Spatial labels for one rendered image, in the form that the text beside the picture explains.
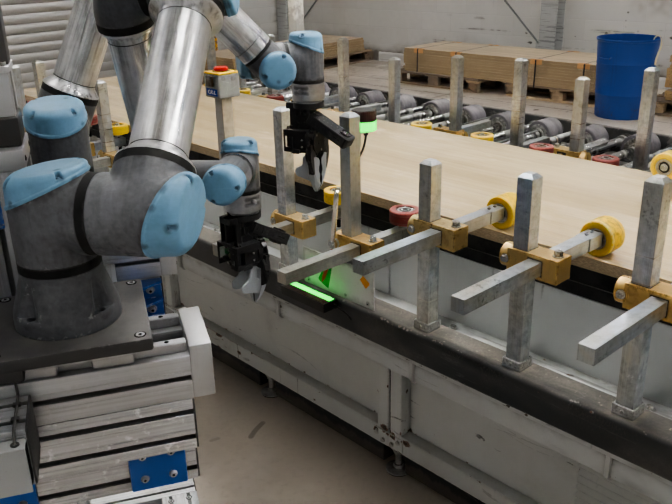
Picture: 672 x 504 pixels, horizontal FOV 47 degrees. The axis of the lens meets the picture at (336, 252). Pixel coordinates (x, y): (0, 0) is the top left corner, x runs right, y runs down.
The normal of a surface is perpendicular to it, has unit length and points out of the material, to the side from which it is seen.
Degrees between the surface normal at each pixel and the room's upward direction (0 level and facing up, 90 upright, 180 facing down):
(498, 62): 90
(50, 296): 73
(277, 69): 90
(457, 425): 90
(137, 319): 0
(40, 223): 88
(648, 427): 0
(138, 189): 41
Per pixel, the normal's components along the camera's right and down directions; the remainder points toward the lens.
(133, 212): -0.13, 0.01
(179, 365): 0.30, 0.35
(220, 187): -0.13, 0.37
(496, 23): -0.68, 0.29
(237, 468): -0.03, -0.93
